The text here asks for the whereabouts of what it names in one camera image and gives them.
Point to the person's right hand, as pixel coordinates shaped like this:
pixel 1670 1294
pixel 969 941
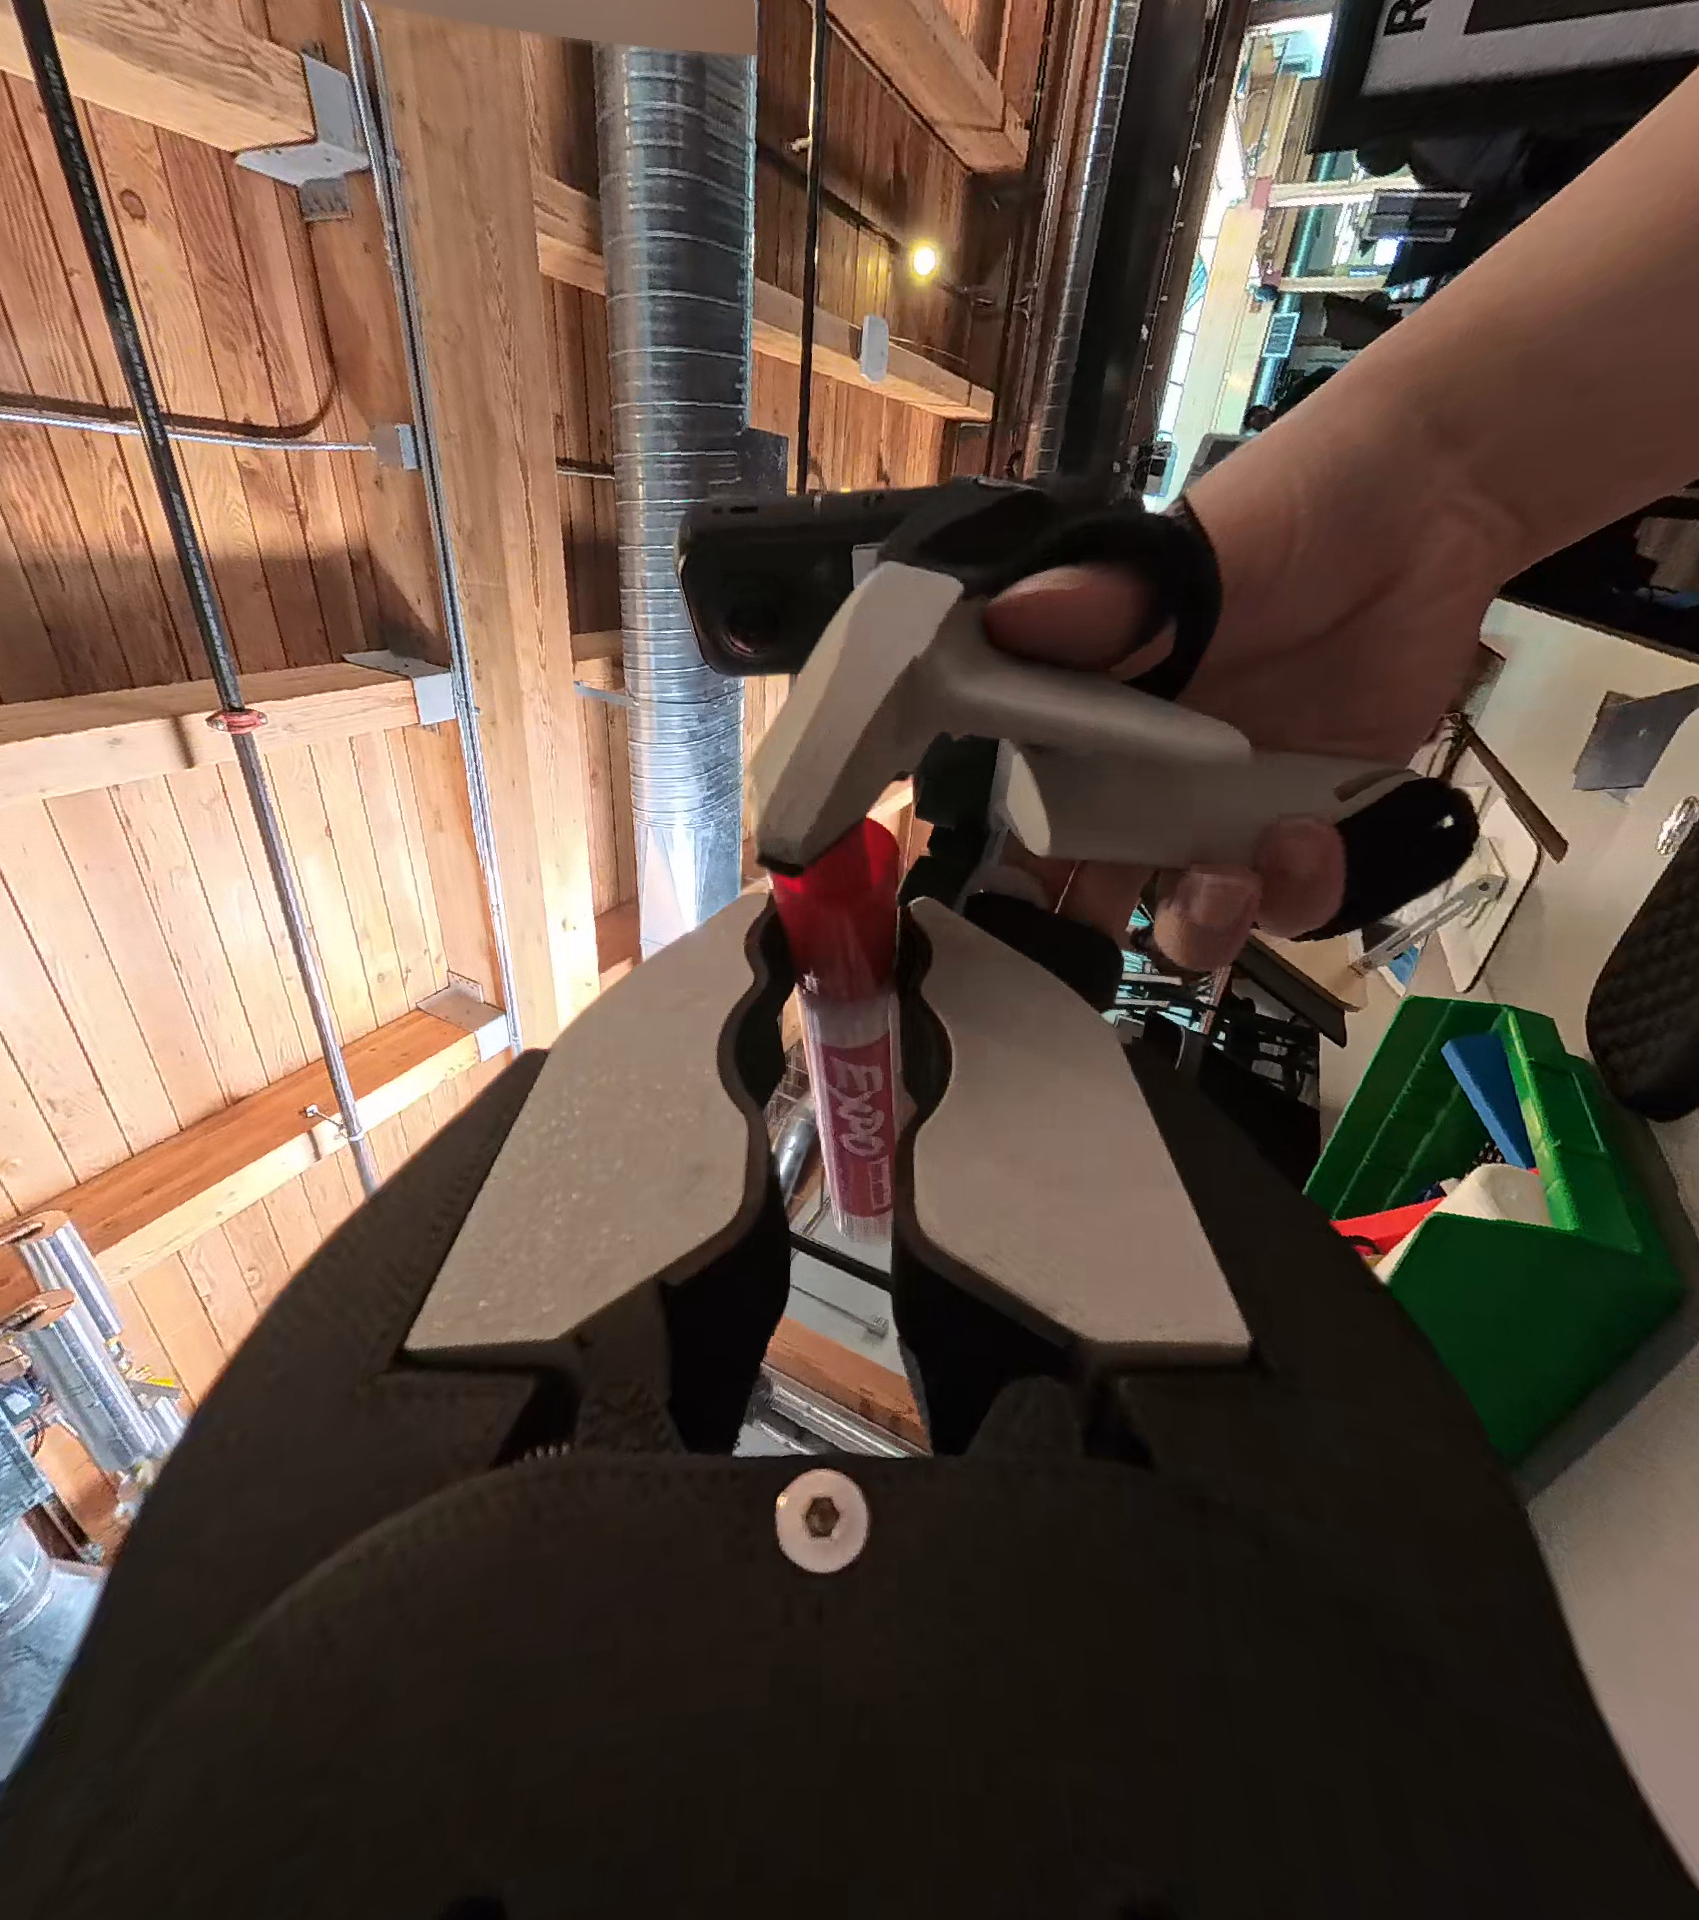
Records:
pixel 1344 600

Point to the white plastic piece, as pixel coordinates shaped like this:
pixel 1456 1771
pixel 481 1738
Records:
pixel 1480 1208

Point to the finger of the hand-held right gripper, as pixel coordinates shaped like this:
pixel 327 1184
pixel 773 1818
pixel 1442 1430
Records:
pixel 865 704

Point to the red block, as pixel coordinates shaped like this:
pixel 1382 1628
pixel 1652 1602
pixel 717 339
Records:
pixel 1390 1218

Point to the ceiling light bulb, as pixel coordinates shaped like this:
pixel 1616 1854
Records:
pixel 925 259

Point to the black sprinkler pipe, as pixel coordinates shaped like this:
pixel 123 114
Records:
pixel 171 494

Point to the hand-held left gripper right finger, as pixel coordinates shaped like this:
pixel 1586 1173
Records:
pixel 1061 1184

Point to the spiral metal duct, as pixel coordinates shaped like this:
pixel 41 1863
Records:
pixel 685 375
pixel 1091 224

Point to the dark grey plate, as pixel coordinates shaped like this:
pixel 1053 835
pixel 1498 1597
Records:
pixel 1644 734

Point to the green plastic bin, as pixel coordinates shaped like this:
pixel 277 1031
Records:
pixel 1524 1321

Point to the red whiteboard marker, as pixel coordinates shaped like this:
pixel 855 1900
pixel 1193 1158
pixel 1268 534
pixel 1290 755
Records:
pixel 857 1110

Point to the blue block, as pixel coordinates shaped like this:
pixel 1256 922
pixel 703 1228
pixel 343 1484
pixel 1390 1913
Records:
pixel 1488 1094

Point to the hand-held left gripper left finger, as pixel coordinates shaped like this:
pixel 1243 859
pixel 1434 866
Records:
pixel 611 1171

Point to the person's right forearm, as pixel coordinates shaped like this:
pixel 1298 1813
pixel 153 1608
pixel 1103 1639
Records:
pixel 1614 300

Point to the white hanging banner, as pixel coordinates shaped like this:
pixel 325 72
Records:
pixel 1540 45

